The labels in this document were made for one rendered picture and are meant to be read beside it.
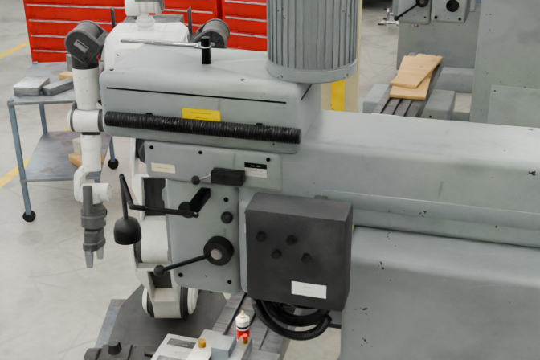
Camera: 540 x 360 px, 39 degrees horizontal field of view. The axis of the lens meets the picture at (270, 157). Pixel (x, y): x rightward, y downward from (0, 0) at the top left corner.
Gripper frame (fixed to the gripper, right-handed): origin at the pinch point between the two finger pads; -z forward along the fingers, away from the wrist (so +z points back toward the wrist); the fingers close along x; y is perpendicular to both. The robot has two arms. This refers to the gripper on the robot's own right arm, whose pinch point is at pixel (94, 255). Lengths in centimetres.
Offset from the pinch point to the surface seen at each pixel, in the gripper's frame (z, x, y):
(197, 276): 19, 75, 54
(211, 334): -7, 49, 52
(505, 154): 54, 93, 123
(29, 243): -51, -180, -107
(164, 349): -12, 51, 38
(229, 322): -13, 26, 53
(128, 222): 31, 69, 34
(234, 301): -10, 15, 53
